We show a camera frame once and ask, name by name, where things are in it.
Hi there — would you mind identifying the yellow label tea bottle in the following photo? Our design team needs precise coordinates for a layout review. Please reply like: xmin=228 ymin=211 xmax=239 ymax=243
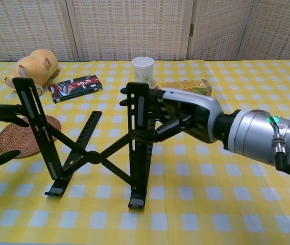
xmin=157 ymin=79 xmax=213 ymax=97

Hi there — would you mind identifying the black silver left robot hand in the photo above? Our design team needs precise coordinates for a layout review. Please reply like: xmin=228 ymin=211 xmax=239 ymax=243
xmin=0 ymin=100 xmax=31 ymax=168

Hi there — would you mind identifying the white paper cup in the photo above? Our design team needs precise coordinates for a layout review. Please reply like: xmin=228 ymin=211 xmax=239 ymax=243
xmin=131 ymin=56 xmax=155 ymax=87

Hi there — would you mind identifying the right arm wrist cable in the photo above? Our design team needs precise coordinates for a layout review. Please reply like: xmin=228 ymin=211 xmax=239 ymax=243
xmin=261 ymin=116 xmax=290 ymax=172

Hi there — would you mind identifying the orange plush toy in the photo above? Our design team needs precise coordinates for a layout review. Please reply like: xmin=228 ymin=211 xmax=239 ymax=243
xmin=4 ymin=48 xmax=59 ymax=96

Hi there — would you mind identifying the yellow white checked tablecloth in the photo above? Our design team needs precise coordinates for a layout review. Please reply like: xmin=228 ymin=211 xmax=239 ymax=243
xmin=0 ymin=60 xmax=290 ymax=245

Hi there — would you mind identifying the round brown woven coaster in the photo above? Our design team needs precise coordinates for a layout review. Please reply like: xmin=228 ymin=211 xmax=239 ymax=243
xmin=0 ymin=114 xmax=61 ymax=159

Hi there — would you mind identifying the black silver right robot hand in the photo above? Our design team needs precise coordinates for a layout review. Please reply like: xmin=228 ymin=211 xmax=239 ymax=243
xmin=119 ymin=88 xmax=224 ymax=143

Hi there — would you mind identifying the bamboo folding screen panel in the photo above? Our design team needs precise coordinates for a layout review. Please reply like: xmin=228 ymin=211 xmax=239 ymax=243
xmin=237 ymin=0 xmax=290 ymax=61
xmin=0 ymin=0 xmax=81 ymax=66
xmin=187 ymin=0 xmax=255 ymax=61
xmin=65 ymin=0 xmax=194 ymax=62

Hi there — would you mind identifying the black folding laptop stand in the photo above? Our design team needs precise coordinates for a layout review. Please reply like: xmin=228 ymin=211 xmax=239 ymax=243
xmin=12 ymin=77 xmax=154 ymax=210

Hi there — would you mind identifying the black red snack packet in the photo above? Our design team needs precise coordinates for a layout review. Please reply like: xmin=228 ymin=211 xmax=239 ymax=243
xmin=48 ymin=75 xmax=104 ymax=104

